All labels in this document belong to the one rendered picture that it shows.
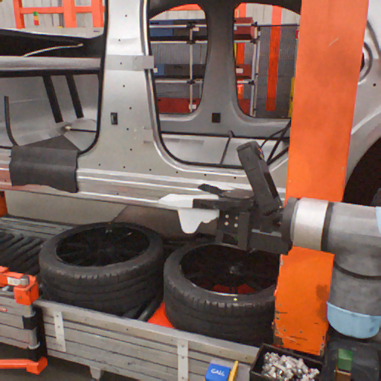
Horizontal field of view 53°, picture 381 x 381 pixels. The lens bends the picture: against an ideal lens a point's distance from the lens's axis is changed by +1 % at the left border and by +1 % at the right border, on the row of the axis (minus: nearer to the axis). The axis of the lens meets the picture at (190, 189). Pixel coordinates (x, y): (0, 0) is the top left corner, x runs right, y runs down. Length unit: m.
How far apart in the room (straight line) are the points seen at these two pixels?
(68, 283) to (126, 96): 0.93
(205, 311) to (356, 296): 1.15
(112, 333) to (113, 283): 0.24
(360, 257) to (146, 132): 1.42
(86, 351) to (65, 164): 0.94
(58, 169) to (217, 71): 1.84
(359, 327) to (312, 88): 0.69
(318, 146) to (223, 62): 2.42
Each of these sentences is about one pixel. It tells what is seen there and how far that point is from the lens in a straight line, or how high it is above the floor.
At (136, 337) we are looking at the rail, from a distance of 1.77.
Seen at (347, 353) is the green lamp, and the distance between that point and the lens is 1.27.
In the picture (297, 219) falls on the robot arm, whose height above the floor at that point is 1.23.
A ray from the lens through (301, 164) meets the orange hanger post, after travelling 1.16.
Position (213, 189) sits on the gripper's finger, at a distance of 0.69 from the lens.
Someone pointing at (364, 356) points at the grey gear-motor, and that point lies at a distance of 1.69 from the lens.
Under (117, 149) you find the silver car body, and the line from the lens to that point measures 1.97.
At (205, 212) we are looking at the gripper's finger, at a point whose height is 1.22.
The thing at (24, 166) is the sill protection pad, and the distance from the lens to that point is 2.31.
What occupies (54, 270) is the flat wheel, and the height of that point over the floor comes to 0.50.
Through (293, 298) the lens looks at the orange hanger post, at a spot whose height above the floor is 0.72.
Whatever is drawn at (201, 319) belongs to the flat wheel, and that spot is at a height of 0.41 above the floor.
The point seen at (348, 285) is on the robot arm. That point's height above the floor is 1.15.
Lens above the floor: 1.44
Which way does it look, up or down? 18 degrees down
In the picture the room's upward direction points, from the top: straight up
